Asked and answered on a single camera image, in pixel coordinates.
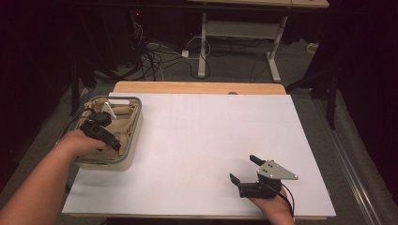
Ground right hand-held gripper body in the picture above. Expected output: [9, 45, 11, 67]
[237, 159, 299, 200]

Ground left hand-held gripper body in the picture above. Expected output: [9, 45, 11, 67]
[79, 99, 122, 153]

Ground tan pants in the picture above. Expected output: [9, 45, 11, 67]
[82, 98, 139, 161]

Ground beige bin with grey rim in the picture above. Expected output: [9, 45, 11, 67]
[55, 95, 145, 173]

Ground person's left hand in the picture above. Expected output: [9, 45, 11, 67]
[57, 129, 109, 162]

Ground person's right hand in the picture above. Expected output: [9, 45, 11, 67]
[248, 187, 296, 220]

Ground white board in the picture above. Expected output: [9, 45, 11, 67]
[61, 91, 337, 218]

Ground black stand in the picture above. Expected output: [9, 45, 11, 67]
[284, 69, 340, 131]
[69, 59, 99, 117]

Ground wooden table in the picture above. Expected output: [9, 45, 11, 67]
[69, 81, 329, 221]

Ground small white box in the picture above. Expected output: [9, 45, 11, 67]
[305, 41, 320, 54]

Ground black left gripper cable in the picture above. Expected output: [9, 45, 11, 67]
[66, 107, 97, 134]

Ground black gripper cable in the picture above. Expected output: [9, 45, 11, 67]
[66, 107, 97, 134]
[275, 183, 296, 218]

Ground metal floor rail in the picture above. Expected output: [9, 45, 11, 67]
[8, 88, 89, 225]
[313, 93, 383, 225]

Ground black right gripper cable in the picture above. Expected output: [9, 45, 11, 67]
[275, 183, 296, 218]

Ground tangle of floor cables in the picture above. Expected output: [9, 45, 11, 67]
[115, 12, 214, 83]

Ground desk with white frame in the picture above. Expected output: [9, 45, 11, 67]
[187, 0, 330, 83]

